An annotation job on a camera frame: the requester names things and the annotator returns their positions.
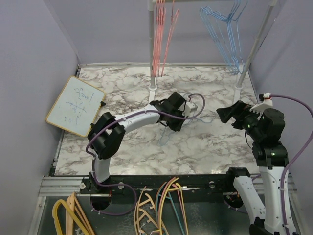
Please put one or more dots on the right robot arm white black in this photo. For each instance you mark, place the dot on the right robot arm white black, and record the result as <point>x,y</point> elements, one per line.
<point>264,125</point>

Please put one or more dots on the teal plastic hanger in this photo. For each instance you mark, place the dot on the teal plastic hanger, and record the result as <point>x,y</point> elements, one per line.
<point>174,208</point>

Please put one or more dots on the black front rail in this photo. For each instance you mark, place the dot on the black front rail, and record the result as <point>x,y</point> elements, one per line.
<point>200,188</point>

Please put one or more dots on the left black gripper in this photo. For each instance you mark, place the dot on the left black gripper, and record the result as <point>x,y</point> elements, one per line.
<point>180,112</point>

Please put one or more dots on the pink plastic hanger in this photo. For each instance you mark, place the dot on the pink plastic hanger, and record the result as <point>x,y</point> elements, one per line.
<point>169,187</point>

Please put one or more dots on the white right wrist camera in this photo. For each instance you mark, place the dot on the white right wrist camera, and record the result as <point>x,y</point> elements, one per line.
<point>265,103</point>

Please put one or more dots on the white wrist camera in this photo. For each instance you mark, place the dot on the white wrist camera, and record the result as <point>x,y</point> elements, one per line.
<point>265,103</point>
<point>188,108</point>

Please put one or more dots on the white clothes rack frame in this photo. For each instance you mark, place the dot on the white clothes rack frame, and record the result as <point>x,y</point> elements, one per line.
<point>156,8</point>

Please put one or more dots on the small yellow-framed whiteboard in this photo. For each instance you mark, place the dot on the small yellow-framed whiteboard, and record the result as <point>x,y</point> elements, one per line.
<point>76,107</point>

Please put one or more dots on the yellow hanger lower left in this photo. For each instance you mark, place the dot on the yellow hanger lower left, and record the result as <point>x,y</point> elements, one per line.
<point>59,211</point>

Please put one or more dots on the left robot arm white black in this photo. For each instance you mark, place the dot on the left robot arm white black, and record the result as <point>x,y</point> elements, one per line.
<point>106,135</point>

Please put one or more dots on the tan plastic hanger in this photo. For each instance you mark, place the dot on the tan plastic hanger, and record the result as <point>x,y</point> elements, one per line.
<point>145,217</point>

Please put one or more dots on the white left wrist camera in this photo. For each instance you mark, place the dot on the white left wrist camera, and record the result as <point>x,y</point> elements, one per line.
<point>188,108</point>

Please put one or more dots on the wooden hanger lower left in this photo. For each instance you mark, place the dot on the wooden hanger lower left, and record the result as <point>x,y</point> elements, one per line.
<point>75,206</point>

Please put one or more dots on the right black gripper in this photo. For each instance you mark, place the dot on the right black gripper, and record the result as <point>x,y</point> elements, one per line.
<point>227,112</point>

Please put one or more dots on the yellow plastic hanger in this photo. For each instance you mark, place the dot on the yellow plastic hanger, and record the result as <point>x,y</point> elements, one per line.
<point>160,191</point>

